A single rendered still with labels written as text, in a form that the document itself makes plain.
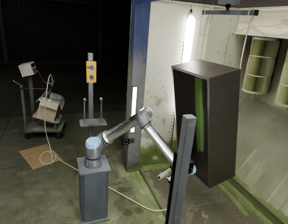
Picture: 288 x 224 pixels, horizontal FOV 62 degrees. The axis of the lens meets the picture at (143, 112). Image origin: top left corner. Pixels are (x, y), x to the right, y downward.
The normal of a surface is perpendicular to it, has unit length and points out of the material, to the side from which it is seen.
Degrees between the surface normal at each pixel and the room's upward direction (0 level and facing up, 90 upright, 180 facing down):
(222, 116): 90
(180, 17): 90
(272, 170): 57
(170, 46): 90
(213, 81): 90
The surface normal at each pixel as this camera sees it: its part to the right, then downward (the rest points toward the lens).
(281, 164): -0.75, -0.47
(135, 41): 0.33, 0.35
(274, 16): -0.94, 0.05
